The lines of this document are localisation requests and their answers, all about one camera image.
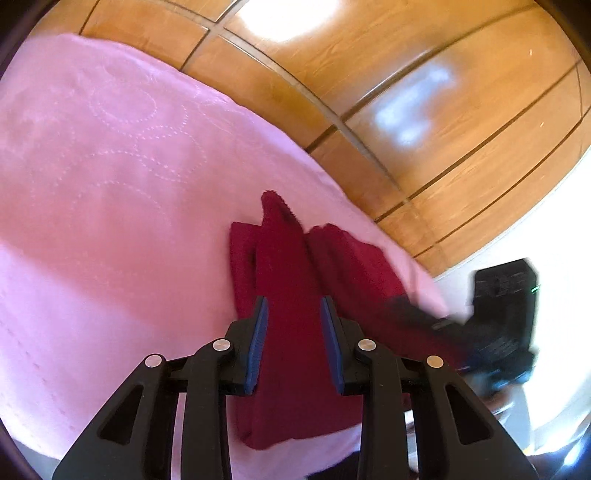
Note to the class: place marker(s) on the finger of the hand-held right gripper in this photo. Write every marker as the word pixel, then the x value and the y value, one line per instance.
pixel 429 325

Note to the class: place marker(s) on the pink bedsheet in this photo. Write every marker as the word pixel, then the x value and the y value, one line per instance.
pixel 115 194

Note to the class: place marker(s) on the wooden wardrobe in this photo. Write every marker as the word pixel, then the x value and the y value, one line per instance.
pixel 415 138

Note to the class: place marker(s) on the red long-sleeve sweater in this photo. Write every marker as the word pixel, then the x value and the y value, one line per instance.
pixel 288 295

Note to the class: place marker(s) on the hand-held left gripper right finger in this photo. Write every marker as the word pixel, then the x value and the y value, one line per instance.
pixel 331 350

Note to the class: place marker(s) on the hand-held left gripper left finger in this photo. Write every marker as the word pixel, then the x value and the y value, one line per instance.
pixel 256 350

